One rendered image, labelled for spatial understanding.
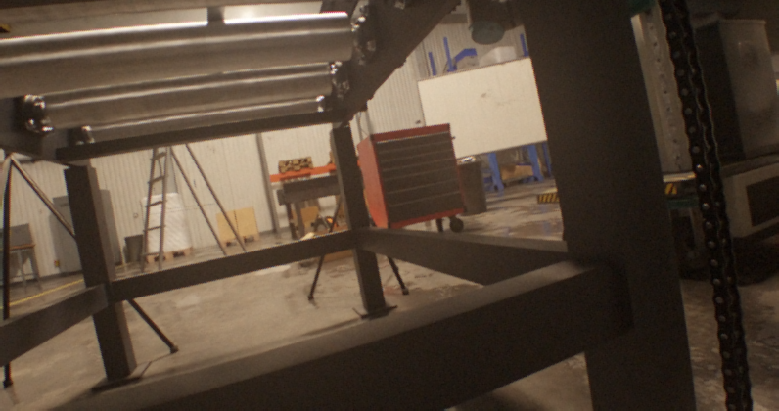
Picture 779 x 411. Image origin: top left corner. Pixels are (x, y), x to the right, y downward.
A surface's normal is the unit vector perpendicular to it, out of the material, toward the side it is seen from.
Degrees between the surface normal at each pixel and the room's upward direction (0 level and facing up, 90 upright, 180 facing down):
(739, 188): 90
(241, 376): 0
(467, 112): 90
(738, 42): 90
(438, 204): 90
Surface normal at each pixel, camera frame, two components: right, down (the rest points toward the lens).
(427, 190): 0.30, -0.05
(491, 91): -0.12, 0.04
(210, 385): -0.19, -0.98
